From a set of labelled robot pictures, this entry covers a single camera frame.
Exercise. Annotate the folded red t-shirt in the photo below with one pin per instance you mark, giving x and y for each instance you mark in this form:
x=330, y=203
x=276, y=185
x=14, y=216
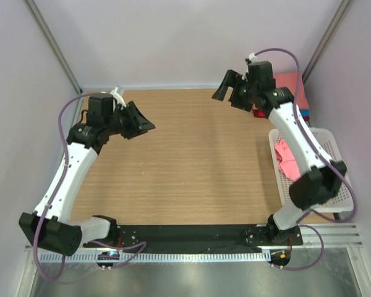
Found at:
x=260, y=114

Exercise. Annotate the salmon pink t-shirt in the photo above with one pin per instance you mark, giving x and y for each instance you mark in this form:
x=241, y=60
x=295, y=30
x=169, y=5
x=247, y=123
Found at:
x=289, y=80

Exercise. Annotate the folded blue t-shirt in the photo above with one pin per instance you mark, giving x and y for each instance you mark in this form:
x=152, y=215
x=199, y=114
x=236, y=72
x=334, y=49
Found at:
x=304, y=112

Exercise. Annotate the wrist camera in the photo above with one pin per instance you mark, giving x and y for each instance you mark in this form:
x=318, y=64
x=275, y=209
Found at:
x=252, y=58
x=117, y=93

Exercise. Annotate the white slotted cable duct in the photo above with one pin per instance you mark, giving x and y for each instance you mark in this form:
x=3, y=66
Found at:
x=112, y=257

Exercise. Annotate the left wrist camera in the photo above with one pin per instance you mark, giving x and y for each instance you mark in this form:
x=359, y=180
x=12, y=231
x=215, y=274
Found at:
x=117, y=93

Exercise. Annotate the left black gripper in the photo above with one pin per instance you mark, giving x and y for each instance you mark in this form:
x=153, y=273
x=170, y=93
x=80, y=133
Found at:
x=138, y=124

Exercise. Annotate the aluminium frame rail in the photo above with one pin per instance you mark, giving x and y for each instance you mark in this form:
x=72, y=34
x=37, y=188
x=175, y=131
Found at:
x=327, y=236

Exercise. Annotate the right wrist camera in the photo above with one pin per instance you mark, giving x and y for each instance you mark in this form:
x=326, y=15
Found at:
x=252, y=58

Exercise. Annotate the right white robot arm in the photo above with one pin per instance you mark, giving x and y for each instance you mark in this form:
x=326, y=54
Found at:
x=320, y=176

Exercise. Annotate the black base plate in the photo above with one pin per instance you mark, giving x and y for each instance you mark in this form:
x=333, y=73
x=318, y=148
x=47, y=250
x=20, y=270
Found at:
x=162, y=236

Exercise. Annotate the bright pink t-shirt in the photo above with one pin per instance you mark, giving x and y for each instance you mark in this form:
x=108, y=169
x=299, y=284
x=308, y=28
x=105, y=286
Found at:
x=286, y=161

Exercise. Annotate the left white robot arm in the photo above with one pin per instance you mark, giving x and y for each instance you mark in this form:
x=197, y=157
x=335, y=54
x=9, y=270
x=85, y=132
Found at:
x=82, y=146

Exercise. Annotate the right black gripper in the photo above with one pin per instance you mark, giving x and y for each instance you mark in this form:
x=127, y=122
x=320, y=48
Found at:
x=231, y=81

